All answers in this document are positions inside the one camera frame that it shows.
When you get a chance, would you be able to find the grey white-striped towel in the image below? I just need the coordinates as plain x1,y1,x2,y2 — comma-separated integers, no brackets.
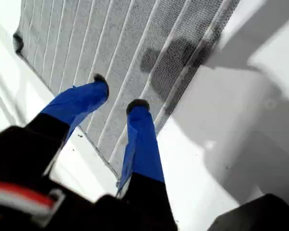
13,0,241,186

